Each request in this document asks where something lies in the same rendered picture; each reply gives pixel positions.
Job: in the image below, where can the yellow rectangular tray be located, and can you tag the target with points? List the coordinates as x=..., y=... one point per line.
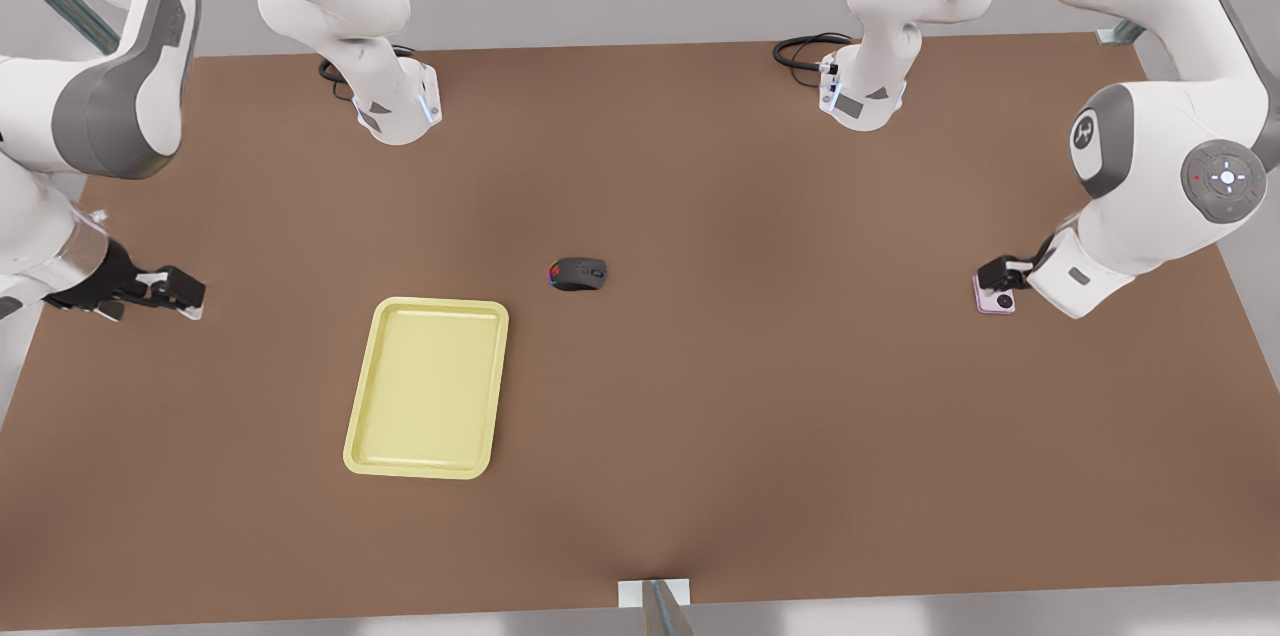
x=428, y=388

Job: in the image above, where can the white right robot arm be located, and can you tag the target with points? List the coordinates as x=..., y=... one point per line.
x=120, y=96

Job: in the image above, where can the pink smartphone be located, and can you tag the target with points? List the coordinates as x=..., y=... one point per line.
x=992, y=302

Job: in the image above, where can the black computer mouse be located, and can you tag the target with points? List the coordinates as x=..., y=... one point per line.
x=579, y=274

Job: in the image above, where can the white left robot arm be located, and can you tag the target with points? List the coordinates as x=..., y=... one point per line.
x=1150, y=116

